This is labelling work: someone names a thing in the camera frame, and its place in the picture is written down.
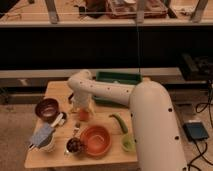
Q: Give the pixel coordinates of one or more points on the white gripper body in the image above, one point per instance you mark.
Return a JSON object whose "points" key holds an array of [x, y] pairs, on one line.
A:
{"points": [[81, 99]]}

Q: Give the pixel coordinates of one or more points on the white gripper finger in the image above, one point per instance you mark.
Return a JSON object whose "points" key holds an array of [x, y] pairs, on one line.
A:
{"points": [[74, 109]]}

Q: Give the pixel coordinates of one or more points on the yellow-tipped gripper finger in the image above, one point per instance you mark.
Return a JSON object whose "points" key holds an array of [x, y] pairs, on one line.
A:
{"points": [[91, 109]]}

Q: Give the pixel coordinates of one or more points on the orange-red apple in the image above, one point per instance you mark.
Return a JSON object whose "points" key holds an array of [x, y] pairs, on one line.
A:
{"points": [[83, 115]]}

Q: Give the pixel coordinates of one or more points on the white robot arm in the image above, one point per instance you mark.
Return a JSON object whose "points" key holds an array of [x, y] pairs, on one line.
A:
{"points": [[155, 128]]}

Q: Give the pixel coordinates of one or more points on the dark brown bowl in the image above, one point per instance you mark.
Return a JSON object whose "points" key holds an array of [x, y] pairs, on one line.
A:
{"points": [[47, 109]]}

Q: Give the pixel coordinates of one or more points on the red-orange bowl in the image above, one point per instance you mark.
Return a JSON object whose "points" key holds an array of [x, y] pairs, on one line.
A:
{"points": [[97, 140]]}

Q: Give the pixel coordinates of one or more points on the black and white brush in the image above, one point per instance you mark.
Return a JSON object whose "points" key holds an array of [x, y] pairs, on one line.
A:
{"points": [[70, 98]]}

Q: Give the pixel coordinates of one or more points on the white and black utensil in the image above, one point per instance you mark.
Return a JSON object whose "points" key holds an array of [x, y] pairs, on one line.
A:
{"points": [[60, 120]]}

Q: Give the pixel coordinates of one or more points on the wooden table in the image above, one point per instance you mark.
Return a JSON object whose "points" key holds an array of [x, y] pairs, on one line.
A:
{"points": [[115, 157]]}

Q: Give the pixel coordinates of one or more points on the glass cup with dark fruit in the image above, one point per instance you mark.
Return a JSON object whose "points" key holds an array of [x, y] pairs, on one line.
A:
{"points": [[74, 146]]}

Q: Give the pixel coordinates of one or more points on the green cucumber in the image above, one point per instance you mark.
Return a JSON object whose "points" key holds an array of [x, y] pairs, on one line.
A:
{"points": [[122, 124]]}

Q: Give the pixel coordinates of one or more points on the green plastic tray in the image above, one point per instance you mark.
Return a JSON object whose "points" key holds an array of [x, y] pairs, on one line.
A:
{"points": [[118, 78]]}

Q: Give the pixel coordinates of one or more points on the white cup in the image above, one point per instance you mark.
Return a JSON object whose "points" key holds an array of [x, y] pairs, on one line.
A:
{"points": [[49, 147]]}

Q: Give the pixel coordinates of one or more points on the light green cup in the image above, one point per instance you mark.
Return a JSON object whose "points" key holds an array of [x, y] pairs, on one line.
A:
{"points": [[128, 143]]}

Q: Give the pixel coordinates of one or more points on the black box on floor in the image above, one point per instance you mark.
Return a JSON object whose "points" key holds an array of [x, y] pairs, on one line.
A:
{"points": [[195, 131]]}

